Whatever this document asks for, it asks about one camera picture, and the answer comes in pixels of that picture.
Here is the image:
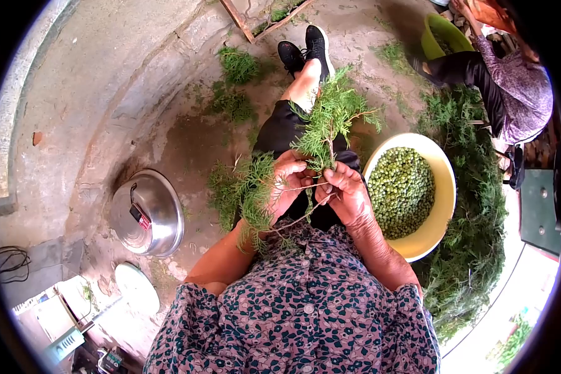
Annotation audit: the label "pile of green seeds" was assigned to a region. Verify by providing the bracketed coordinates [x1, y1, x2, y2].
[367, 147, 436, 241]

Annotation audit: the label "person's body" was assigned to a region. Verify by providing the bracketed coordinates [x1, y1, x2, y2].
[142, 219, 442, 374]

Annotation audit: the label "steel pot lid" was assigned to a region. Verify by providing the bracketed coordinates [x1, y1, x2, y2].
[109, 169, 186, 258]

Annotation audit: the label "person's left hand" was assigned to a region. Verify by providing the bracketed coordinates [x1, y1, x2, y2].
[265, 150, 318, 227]

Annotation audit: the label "green cypress branch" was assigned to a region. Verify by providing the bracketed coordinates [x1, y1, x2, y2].
[288, 65, 384, 175]
[208, 151, 338, 255]

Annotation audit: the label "green metal plate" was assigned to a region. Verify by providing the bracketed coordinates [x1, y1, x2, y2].
[518, 168, 561, 257]

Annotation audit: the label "white round plate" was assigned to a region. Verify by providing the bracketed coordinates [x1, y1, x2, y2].
[114, 262, 161, 316]

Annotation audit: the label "person's right hand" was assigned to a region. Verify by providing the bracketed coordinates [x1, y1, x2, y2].
[315, 161, 376, 229]

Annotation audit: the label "person's left thumb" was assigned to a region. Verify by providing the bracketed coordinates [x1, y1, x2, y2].
[287, 170, 318, 189]

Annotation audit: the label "white electric device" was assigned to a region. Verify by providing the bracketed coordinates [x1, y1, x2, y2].
[43, 321, 96, 364]

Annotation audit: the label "yellow plastic basin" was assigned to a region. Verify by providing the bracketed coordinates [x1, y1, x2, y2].
[362, 133, 457, 263]

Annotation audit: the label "green plastic basin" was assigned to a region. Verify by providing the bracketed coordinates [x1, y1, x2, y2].
[420, 12, 476, 61]

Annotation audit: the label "small pile of cypress sprigs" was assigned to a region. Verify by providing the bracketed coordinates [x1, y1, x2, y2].
[207, 83, 259, 126]
[216, 45, 261, 86]

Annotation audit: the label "large heap of cypress branches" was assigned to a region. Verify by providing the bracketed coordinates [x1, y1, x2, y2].
[411, 85, 509, 342]

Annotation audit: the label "black cable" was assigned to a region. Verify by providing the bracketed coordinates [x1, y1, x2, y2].
[0, 246, 31, 284]

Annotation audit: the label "person's legs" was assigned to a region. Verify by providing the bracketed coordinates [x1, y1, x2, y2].
[252, 24, 363, 233]

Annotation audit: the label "person's left fingers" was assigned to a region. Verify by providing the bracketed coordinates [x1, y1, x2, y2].
[278, 150, 308, 174]

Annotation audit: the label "wooden frame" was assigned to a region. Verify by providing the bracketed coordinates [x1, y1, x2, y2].
[219, 0, 315, 45]

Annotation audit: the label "person's right fingers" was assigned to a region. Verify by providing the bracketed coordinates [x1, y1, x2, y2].
[315, 161, 352, 206]

